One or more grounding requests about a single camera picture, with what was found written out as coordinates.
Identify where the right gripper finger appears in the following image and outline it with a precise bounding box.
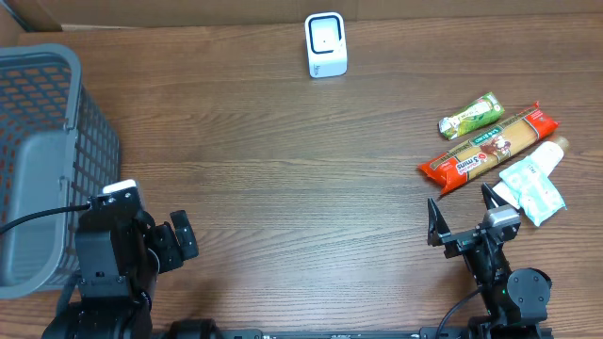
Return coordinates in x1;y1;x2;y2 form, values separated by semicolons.
427;198;451;247
481;183;509;210

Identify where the teal snack packet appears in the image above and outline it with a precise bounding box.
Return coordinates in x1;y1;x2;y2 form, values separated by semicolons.
499;155;565;227

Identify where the spaghetti pack with red ends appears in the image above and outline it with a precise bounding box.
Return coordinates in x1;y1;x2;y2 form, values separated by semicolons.
418;103;560;195

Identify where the white Pantene tube gold cap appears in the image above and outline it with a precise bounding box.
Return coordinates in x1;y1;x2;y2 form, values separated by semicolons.
494;136;569;210

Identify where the green yellow snack bar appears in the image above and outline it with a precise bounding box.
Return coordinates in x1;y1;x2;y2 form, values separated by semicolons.
438;92;505;140

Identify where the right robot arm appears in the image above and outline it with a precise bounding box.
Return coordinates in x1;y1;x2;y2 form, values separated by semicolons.
427;184;554;339

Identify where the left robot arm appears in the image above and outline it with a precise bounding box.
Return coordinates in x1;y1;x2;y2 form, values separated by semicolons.
42;208;221;339

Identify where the white barcode scanner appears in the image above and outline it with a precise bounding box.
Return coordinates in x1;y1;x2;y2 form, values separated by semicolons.
304;11;348;78

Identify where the grey plastic basket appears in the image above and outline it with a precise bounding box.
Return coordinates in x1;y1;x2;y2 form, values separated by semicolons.
1;43;121;299

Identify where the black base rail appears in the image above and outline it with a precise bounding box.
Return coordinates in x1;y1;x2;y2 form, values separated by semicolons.
159;327;555;339

